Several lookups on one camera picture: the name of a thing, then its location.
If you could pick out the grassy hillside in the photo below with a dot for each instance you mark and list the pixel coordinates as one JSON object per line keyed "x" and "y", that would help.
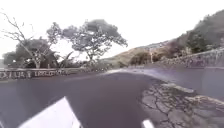
{"x": 125, "y": 55}

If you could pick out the dark bush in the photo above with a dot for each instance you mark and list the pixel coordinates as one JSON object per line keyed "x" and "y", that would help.
{"x": 140, "y": 58}

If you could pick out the large leafy tree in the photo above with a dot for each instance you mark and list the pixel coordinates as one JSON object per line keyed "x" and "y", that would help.
{"x": 96, "y": 36}

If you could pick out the dark asphalt road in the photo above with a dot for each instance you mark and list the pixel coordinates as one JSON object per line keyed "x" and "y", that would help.
{"x": 100, "y": 100}

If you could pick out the pale pole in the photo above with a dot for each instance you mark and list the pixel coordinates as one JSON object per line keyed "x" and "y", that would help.
{"x": 151, "y": 56}

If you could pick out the robot's own part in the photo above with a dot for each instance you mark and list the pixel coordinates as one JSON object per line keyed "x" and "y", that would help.
{"x": 148, "y": 124}

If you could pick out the cracked stone verge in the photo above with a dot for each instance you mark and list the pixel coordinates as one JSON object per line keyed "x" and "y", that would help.
{"x": 173, "y": 110}

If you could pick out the low stone railing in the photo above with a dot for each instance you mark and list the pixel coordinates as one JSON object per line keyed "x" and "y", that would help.
{"x": 33, "y": 73}

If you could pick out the dark clump of trees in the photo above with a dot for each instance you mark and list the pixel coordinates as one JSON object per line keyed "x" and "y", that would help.
{"x": 31, "y": 48}

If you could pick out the trees on slope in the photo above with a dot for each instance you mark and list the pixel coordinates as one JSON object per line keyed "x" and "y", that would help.
{"x": 206, "y": 30}

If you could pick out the rough stone wall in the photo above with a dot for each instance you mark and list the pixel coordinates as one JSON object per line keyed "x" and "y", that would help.
{"x": 200, "y": 60}

